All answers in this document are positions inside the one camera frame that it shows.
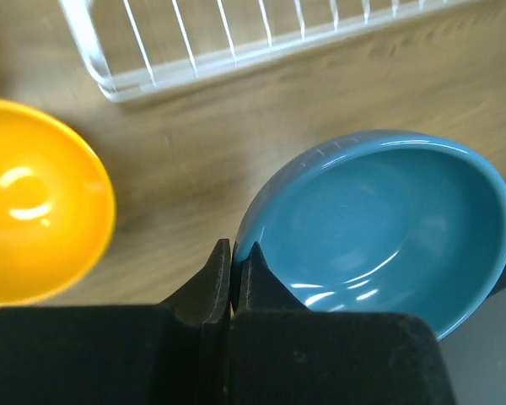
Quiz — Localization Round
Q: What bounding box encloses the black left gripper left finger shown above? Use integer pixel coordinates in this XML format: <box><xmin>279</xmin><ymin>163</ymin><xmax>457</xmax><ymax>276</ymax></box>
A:
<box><xmin>0</xmin><ymin>240</ymin><xmax>230</xmax><ymax>404</ymax></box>

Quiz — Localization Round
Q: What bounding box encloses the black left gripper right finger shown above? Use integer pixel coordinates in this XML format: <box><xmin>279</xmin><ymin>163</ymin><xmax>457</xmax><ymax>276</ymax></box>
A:
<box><xmin>227</xmin><ymin>245</ymin><xmax>455</xmax><ymax>404</ymax></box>

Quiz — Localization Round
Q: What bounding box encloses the yellow orange bowl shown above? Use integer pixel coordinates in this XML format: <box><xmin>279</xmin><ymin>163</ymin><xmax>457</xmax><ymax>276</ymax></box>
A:
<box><xmin>0</xmin><ymin>99</ymin><xmax>116</xmax><ymax>307</ymax></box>

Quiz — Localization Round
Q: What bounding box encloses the white wire dish rack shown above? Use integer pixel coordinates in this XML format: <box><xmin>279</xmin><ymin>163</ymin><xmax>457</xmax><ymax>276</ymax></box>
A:
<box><xmin>58</xmin><ymin>0</ymin><xmax>486</xmax><ymax>105</ymax></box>

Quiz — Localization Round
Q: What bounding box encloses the blue bowl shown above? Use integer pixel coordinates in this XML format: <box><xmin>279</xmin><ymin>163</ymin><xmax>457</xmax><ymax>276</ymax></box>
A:
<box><xmin>233</xmin><ymin>130</ymin><xmax>506</xmax><ymax>338</ymax></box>

